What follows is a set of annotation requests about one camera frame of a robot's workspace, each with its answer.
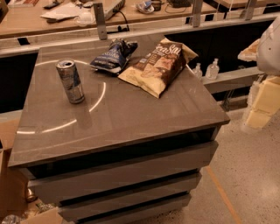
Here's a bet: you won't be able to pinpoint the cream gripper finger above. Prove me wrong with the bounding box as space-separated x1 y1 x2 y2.
244 76 280 130
237 39 260 61

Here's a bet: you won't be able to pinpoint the brown sea salt chip bag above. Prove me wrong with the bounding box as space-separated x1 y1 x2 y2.
118 38 198 98

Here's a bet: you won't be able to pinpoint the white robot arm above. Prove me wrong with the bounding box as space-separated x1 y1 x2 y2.
238 17 280 131

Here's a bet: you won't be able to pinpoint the blue chip bag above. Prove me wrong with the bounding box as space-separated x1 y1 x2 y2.
90 38 138 74

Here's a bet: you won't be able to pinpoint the silver blue redbull can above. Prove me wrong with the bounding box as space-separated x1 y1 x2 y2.
56 58 85 104

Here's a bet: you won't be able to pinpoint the clear sanitizer bottle right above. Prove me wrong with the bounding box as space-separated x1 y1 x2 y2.
206 58 220 80

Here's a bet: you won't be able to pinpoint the clear sanitizer bottle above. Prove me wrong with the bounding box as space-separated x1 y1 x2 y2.
192 63 203 80
206 58 220 80

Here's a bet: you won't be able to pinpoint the clear sanitizer bottle left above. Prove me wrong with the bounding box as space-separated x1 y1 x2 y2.
192 63 203 80

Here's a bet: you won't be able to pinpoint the grey drawer cabinet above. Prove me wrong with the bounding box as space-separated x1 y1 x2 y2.
9 41 229 224

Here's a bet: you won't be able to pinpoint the white papers on desk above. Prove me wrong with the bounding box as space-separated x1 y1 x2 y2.
41 2 87 22

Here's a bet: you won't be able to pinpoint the wooden background desk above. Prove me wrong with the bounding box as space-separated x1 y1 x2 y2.
0 0 218 39

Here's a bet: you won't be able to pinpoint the cardboard box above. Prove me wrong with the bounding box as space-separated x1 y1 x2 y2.
0 119 63 224

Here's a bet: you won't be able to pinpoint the black cable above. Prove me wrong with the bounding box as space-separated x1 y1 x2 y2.
106 10 130 33

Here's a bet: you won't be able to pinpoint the metal rail post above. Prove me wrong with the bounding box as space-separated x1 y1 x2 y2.
94 3 108 40

